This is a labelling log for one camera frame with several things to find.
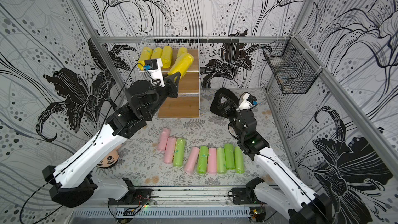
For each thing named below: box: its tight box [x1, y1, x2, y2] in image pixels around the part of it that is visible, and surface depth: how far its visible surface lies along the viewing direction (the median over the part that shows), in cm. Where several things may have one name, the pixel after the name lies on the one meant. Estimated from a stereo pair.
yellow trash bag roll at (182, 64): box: [167, 52, 195, 79], surface depth 62 cm
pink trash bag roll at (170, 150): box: [163, 136, 178, 164], surface depth 87 cm
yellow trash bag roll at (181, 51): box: [176, 46, 188, 58], surface depth 77 cm
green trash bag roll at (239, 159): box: [234, 146, 246, 174], surface depth 83 cm
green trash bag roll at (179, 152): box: [173, 137, 187, 167], surface depth 86 cm
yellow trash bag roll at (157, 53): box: [150, 47, 164, 59], surface depth 76 cm
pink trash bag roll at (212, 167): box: [207, 147, 218, 175], surface depth 83 cm
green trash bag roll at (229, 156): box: [223, 143, 236, 170], surface depth 84 cm
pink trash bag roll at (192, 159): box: [183, 146, 200, 175], surface depth 84 cm
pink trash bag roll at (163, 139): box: [157, 127, 171, 152], surface depth 91 cm
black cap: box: [209, 87, 239, 119], surface depth 64 cm
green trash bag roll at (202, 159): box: [196, 145, 209, 175], surface depth 83 cm
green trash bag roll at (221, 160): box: [216, 147, 227, 174], surface depth 82 cm
